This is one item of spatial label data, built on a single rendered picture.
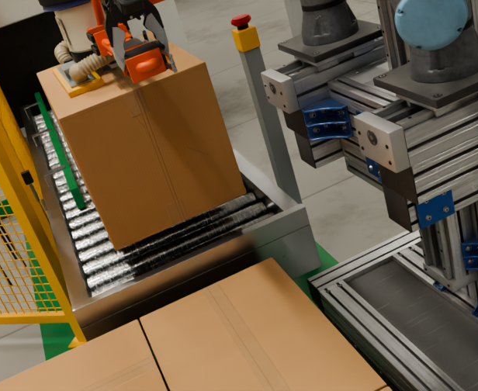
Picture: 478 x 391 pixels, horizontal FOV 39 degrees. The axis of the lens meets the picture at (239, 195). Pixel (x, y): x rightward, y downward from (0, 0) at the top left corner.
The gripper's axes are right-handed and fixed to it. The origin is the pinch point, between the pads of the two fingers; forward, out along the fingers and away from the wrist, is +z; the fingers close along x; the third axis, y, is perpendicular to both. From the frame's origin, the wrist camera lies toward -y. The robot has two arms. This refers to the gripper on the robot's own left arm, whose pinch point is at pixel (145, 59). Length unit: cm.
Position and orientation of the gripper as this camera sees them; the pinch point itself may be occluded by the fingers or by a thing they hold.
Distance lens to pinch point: 143.8
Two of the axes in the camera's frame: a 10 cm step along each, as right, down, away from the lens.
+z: 2.7, 8.5, 4.5
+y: -3.7, -3.4, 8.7
